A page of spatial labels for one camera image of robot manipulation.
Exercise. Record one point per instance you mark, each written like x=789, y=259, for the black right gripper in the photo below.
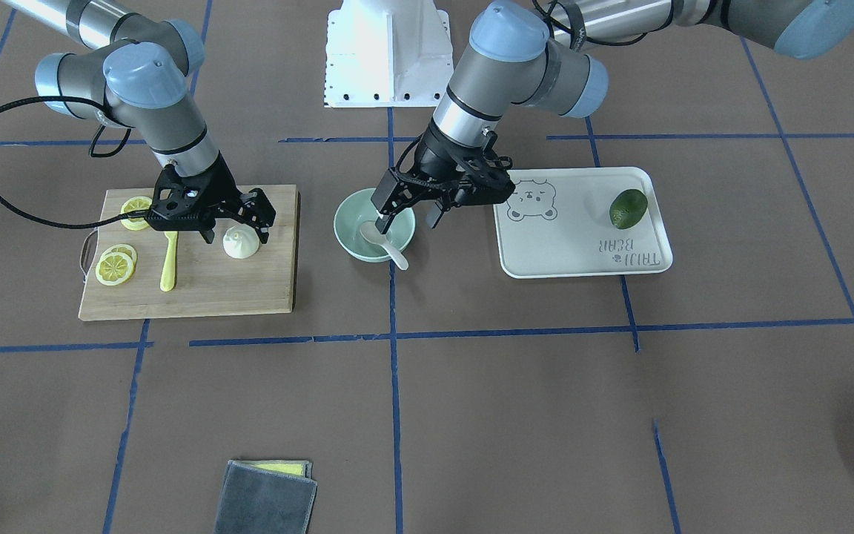
x=220, y=185

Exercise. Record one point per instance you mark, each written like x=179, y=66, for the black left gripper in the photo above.
x=438, y=157

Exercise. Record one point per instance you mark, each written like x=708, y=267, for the white steamed bun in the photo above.
x=240, y=241

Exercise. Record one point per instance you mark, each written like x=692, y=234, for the white ceramic spoon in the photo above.
x=369, y=232

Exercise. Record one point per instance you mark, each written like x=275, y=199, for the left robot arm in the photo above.
x=537, y=58

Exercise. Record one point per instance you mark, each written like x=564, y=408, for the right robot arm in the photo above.
x=134, y=76

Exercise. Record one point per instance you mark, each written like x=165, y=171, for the light green bowl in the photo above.
x=357, y=209

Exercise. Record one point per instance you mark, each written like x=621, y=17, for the yellow plastic knife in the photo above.
x=168, y=279

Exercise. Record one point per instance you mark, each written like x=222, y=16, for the bamboo cutting board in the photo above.
x=209, y=283

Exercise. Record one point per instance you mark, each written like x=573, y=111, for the lemon slice upper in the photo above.
x=136, y=204

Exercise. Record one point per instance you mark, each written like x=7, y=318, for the lemon slice bottom stacked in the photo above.
x=122, y=248

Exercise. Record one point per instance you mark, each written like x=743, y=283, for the lemon slice stacked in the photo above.
x=122, y=248
x=114, y=269

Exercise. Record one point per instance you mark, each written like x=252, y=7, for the lemon slice top stacked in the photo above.
x=114, y=269

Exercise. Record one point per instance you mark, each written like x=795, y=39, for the white bear tray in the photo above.
x=556, y=223

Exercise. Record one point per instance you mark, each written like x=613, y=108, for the green avocado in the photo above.
x=628, y=209

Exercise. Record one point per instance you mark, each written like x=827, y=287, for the yellow sponge cloth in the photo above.
x=288, y=467

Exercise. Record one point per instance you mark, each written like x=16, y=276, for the grey folded cloth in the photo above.
x=259, y=501

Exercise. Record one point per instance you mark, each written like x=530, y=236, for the metal cutting board handle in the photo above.
x=88, y=252

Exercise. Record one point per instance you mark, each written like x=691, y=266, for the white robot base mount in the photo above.
x=387, y=53

